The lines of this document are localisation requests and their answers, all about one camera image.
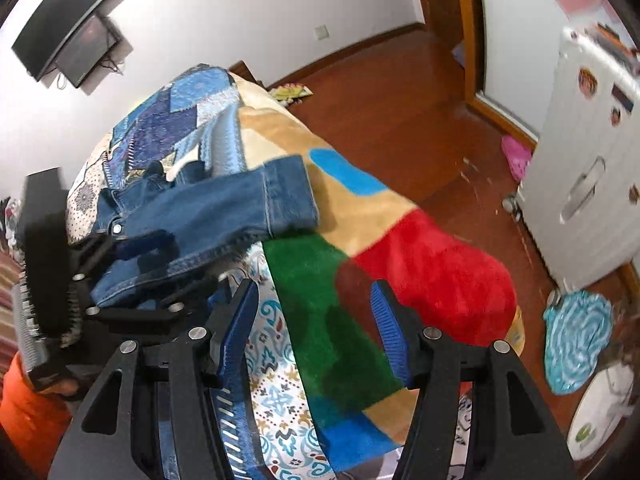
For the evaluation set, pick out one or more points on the person's left forearm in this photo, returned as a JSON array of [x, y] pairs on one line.
[[30, 410]]

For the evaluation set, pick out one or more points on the blue patchwork quilt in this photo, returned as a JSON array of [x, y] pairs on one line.
[[170, 115]]

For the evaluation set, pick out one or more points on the wooden door frame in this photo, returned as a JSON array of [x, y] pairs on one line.
[[467, 45]]

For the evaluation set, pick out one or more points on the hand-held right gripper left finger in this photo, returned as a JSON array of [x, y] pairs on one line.
[[234, 332]]

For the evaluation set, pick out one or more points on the striped cloth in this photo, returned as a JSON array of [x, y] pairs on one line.
[[7, 285]]

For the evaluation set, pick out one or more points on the multicolour fleece blanket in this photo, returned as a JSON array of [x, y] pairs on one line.
[[400, 260]]

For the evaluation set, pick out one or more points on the teal patterned cloth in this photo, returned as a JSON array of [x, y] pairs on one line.
[[575, 340]]

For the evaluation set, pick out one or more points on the white round appliance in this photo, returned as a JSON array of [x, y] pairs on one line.
[[602, 415]]

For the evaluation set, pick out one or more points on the pink slipper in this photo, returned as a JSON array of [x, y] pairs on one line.
[[516, 157]]

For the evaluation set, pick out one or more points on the blue denim jeans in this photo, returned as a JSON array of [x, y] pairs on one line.
[[220, 205]]

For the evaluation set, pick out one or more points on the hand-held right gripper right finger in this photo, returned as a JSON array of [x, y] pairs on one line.
[[389, 332]]

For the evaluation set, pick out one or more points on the yellow patterned floor item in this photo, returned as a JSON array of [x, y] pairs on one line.
[[291, 92]]

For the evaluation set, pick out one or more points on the black wall monitor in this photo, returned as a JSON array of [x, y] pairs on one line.
[[82, 55]]

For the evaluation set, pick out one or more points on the white wall socket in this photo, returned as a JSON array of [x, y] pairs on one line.
[[321, 32]]

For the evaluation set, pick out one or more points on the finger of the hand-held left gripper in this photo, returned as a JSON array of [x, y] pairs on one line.
[[145, 243], [165, 310]]

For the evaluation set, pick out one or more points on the white suitcase with stickers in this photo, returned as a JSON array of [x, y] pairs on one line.
[[585, 160]]

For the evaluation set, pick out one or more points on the black curved wall unit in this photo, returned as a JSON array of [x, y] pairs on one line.
[[60, 20]]

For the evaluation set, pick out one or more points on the white blue patterned bed sheet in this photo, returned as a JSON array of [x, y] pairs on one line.
[[277, 400]]

